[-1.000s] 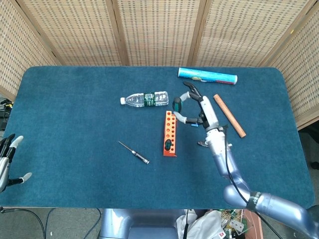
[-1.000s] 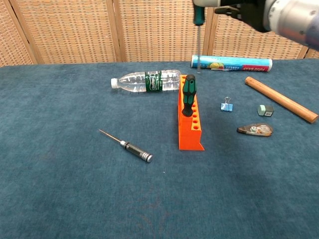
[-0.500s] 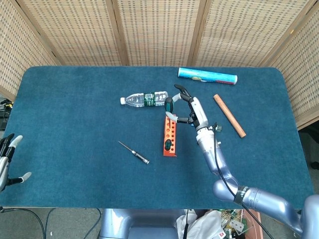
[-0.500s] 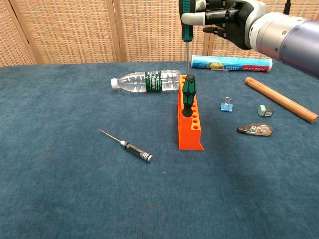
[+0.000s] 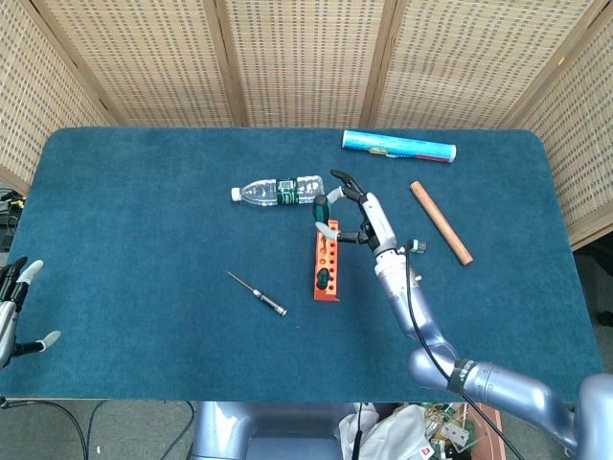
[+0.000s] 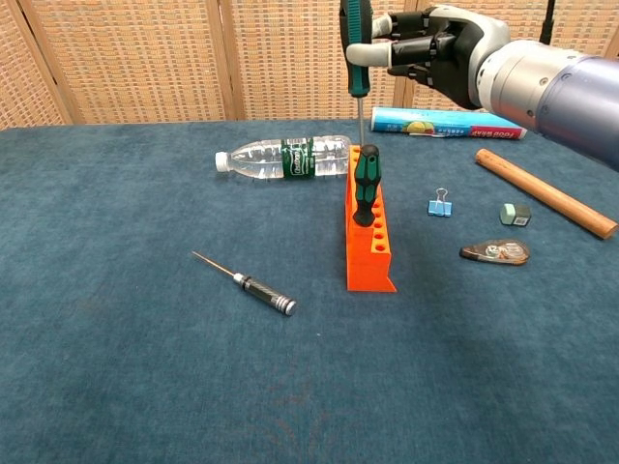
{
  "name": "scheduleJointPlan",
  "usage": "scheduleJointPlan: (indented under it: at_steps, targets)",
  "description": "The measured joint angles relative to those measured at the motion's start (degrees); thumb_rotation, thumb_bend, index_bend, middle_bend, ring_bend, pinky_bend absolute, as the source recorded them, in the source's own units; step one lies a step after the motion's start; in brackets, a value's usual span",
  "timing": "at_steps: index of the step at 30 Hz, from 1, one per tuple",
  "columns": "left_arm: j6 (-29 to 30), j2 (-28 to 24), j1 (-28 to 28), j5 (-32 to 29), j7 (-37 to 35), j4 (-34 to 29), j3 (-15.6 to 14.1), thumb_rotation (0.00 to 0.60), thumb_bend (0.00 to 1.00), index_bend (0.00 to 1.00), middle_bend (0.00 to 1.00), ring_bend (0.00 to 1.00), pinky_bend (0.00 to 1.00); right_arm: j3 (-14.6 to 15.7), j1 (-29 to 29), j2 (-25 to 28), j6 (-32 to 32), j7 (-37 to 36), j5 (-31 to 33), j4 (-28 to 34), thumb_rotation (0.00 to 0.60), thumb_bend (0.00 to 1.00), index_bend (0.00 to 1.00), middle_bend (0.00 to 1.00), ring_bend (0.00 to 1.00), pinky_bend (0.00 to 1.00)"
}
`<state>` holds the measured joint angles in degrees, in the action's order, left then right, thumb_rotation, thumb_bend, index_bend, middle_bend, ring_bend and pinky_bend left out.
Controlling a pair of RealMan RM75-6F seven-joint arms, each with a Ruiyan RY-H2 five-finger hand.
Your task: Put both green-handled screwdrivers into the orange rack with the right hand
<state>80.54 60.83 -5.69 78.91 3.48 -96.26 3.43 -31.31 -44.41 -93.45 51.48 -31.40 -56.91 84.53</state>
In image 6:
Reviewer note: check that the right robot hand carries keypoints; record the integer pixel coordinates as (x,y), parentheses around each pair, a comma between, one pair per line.
(459,48)

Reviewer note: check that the slim green black screwdriver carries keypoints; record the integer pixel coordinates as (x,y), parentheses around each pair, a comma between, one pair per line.
(355,24)

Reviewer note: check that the chunky green black screwdriver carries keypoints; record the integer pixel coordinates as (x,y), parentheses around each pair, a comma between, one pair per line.
(366,183)

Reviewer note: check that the orange tool holder block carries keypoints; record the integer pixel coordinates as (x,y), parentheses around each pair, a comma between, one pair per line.
(366,270)

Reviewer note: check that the blue food wrap roll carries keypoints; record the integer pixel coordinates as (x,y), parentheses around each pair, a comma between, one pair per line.
(435,125)

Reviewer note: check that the blue binder clip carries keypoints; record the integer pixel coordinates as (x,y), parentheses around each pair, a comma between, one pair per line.
(439,208)

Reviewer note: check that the wooden rod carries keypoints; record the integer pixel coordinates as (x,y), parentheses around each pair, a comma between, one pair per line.
(541,193)

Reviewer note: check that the small green eraser block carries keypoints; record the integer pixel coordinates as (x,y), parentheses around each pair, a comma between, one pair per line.
(513,214)

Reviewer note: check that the clear plastic water bottle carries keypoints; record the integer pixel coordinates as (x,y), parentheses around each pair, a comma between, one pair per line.
(295,157)

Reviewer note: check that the brown correction tape dispenser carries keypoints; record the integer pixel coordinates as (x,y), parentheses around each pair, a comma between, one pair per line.
(495,252)

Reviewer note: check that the black precision screwdriver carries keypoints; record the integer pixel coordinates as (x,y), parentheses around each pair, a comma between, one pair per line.
(266,291)

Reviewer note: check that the woven folding screen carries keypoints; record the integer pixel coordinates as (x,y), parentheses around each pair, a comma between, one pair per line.
(145,58)

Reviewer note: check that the blue felt table cover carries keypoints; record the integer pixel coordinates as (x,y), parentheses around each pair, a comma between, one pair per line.
(145,362)

